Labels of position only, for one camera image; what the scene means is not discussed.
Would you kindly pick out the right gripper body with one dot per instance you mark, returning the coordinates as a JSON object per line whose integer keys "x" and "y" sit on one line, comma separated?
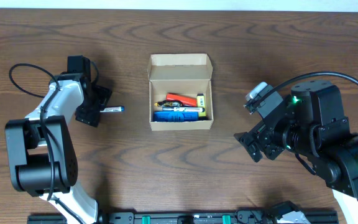
{"x": 263, "y": 137}

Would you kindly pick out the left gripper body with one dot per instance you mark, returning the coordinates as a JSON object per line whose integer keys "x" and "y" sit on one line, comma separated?
{"x": 93, "y": 106}

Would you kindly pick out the blue whiteboard marker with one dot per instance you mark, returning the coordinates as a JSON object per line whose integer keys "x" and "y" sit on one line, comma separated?
{"x": 113, "y": 109}

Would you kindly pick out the yellow highlighter marker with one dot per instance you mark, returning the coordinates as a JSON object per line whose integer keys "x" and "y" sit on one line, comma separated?
{"x": 201, "y": 104}

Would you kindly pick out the blue plastic holder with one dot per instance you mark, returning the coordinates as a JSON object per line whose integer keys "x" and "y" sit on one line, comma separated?
{"x": 172, "y": 116}

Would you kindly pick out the red stapler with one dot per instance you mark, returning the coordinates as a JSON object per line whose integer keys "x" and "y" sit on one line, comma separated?
{"x": 184, "y": 100}

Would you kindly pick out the black tape dispenser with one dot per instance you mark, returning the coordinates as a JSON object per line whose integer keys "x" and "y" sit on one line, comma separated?
{"x": 168, "y": 104}

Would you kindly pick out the black cap whiteboard marker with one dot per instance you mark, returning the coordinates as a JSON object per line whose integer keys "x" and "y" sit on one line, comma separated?
{"x": 184, "y": 109}

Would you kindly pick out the cardboard box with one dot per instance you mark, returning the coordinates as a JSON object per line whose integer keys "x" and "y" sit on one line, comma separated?
{"x": 181, "y": 74}

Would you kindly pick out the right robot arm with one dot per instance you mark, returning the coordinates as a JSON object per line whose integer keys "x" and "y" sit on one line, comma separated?
{"x": 310, "y": 123}

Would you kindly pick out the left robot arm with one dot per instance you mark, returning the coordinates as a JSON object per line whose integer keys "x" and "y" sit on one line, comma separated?
{"x": 41, "y": 155}

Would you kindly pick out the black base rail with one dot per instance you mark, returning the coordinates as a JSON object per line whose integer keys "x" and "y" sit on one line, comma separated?
{"x": 240, "y": 216}

